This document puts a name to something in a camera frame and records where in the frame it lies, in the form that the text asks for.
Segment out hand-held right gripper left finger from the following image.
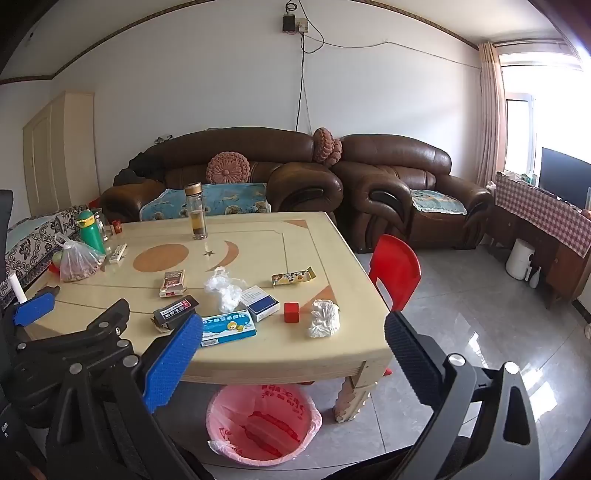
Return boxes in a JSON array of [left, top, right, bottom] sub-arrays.
[[46, 314, 204, 480]]

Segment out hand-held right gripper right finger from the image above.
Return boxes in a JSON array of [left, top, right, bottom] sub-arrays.
[[384, 311, 541, 480]]

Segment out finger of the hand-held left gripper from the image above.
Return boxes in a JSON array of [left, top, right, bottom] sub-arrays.
[[2, 285, 61, 342], [14, 298, 139, 370]]

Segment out white paper roll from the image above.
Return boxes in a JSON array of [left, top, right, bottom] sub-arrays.
[[8, 273, 28, 304]]

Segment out black cardboard box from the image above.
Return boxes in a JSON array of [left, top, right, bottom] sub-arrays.
[[152, 295, 200, 333]]

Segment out blue medicine box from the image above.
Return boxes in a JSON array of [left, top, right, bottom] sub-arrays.
[[199, 310, 258, 348]]

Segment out red and white cigarette pack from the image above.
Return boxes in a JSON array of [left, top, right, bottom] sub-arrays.
[[159, 270, 187, 297]]

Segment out clear plastic wrap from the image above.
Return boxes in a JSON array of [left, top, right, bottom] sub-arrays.
[[204, 266, 243, 313]]

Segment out white tissue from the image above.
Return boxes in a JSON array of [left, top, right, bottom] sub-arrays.
[[308, 299, 341, 339]]

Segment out white and blue box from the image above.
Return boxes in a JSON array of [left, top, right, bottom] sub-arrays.
[[240, 285, 281, 322]]

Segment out bin with pink bag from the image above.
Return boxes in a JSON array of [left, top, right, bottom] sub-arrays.
[[206, 384, 322, 463]]

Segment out yellow snack bar wrapper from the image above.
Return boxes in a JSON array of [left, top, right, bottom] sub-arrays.
[[271, 267, 317, 287]]

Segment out plastic bag of nuts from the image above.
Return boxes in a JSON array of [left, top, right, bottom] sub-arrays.
[[54, 233, 106, 282]]

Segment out black and white patterned cloth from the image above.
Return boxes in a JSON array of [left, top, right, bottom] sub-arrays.
[[0, 205, 93, 310]]

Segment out green drinking bottle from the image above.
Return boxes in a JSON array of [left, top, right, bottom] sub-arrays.
[[76, 209, 107, 256]]

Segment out clear glass jar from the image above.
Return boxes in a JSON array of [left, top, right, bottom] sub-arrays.
[[92, 208, 113, 243]]

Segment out red plastic chair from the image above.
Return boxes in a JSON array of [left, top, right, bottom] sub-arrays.
[[368, 234, 422, 377]]

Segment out beige dining table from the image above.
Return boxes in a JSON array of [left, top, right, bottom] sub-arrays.
[[21, 211, 393, 423]]

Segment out glass bottle with gold cap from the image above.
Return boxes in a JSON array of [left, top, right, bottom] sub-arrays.
[[185, 182, 209, 241]]

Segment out white round appliance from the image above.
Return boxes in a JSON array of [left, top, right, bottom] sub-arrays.
[[505, 239, 536, 280]]

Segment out dark clothes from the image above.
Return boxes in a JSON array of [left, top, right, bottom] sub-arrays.
[[113, 150, 167, 188]]

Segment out cream wardrobe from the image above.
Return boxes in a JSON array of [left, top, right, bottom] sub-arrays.
[[23, 90, 100, 217]]

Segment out blue armchair seat cover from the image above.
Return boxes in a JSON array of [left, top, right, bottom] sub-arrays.
[[410, 188, 468, 217]]

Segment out blue floral sofa cover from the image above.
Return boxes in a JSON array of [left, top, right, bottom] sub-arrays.
[[140, 182, 272, 222]]

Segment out brown wooden cabinet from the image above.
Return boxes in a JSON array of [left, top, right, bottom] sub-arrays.
[[489, 203, 591, 310]]

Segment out pink round flat cushion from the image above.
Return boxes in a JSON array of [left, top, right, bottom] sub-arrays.
[[206, 151, 251, 184]]

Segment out red checkered cloth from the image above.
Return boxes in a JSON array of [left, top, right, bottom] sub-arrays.
[[495, 172, 591, 258]]

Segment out brown leather armchair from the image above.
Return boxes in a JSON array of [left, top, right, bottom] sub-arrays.
[[332, 134, 495, 252]]

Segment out long brown leather sofa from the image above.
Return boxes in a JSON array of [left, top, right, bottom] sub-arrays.
[[100, 128, 345, 227]]

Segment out black monitor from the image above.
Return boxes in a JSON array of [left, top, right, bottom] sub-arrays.
[[539, 148, 591, 210]]

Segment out pink curtain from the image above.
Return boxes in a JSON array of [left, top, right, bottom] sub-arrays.
[[476, 41, 509, 190]]

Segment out window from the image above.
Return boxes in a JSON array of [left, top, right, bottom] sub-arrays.
[[501, 60, 591, 185]]

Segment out black hanging cable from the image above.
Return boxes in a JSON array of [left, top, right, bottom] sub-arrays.
[[295, 31, 310, 134]]

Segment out thin wall wire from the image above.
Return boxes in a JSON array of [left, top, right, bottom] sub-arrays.
[[305, 36, 482, 71]]

